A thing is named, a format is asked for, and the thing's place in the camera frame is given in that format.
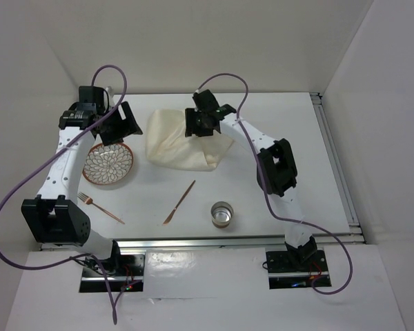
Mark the copper fork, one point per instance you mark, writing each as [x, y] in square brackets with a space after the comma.
[89, 201]

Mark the metal cup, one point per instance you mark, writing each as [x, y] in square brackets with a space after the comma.
[221, 214]

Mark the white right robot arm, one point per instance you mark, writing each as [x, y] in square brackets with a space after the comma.
[276, 167]

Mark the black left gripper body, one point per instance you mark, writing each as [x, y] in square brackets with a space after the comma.
[111, 124]

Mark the aluminium rail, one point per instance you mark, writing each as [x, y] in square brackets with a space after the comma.
[347, 202]
[223, 242]

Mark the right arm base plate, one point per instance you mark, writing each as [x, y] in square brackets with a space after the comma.
[284, 274]

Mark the copper knife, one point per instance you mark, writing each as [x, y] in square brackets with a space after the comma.
[184, 195]

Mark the aluminium front rail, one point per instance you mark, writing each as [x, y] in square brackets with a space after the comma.
[223, 242]

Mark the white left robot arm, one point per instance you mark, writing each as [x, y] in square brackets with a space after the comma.
[54, 216]

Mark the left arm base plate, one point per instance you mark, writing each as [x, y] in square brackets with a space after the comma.
[128, 276]

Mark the aluminium right side rail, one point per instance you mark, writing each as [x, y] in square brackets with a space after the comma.
[347, 202]

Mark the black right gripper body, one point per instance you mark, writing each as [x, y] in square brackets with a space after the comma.
[196, 118]

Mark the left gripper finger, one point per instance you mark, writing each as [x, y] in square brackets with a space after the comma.
[112, 137]
[128, 125]

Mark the cream cloth napkin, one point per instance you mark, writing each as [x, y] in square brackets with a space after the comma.
[167, 146]

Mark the floral patterned ceramic plate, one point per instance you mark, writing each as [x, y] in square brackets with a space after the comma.
[105, 165]

